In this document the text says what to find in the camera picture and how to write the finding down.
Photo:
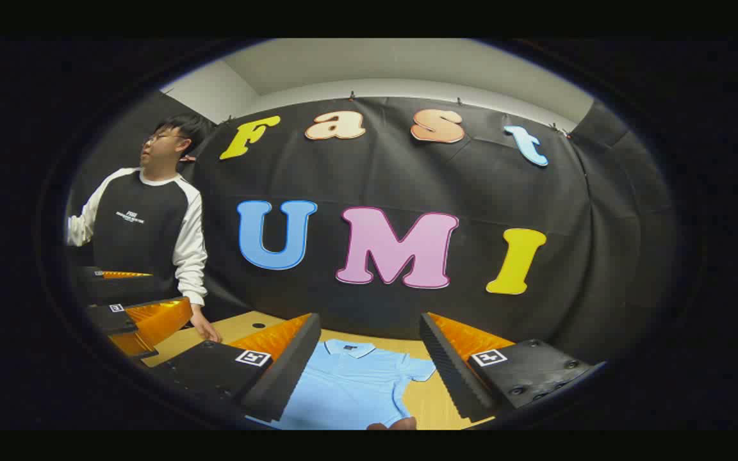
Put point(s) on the light blue polo T-shirt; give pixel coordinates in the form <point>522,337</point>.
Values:
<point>350,390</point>

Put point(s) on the black backdrop cloth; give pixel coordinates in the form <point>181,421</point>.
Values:
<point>471,192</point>

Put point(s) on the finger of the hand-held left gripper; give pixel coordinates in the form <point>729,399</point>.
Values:
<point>113,288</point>
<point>113,318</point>

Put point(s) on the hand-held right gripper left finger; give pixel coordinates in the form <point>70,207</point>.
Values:
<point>289,378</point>

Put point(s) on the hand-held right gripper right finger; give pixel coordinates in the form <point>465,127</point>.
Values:
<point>449,371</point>

